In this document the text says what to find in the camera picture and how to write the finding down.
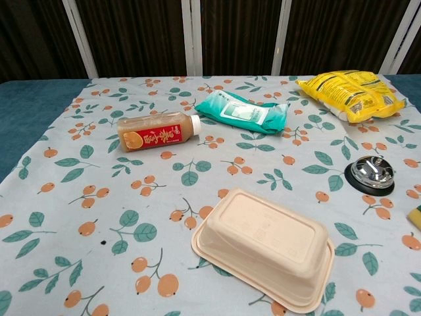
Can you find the floral print tablecloth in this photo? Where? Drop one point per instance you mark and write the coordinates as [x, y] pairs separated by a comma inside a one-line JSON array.
[[98, 214]]

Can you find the beige paper pulp tray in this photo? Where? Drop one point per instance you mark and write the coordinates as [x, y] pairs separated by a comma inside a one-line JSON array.
[[266, 248]]

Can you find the yellow snack bag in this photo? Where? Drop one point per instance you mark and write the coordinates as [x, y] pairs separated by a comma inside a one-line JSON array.
[[353, 93]]

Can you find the teal wet wipes pack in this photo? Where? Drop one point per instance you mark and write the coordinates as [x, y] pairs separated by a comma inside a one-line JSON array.
[[241, 112]]

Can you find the yellow green sponge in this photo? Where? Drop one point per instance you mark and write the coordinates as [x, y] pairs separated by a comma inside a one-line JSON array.
[[415, 214]]

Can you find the white folding screen frame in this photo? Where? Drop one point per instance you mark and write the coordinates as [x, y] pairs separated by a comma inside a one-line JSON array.
[[194, 36]]

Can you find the juice bottle with red label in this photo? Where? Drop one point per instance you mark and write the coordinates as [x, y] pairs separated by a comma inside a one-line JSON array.
[[154, 131]]

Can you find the teal table cover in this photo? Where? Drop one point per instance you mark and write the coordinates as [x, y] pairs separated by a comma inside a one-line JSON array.
[[29, 112]]

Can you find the chrome bell with black base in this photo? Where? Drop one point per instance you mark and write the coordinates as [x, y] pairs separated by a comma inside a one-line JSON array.
[[371, 172]]

